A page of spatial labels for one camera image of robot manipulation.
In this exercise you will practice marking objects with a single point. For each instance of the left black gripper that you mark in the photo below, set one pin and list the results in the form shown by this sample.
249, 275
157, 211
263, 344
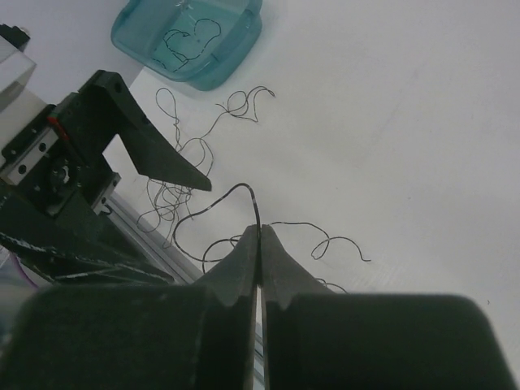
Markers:
58, 179

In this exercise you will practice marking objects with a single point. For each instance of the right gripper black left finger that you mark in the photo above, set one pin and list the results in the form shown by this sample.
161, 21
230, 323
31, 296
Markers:
233, 279

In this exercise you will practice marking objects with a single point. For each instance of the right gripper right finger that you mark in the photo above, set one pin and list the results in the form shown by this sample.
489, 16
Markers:
286, 284

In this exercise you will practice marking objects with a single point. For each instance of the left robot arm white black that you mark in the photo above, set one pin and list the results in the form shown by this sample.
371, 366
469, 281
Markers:
76, 266

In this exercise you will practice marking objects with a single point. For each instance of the teal translucent plastic bin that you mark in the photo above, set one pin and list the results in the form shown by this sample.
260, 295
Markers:
199, 43

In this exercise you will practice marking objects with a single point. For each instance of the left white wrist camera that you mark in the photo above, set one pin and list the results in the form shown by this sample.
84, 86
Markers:
16, 67

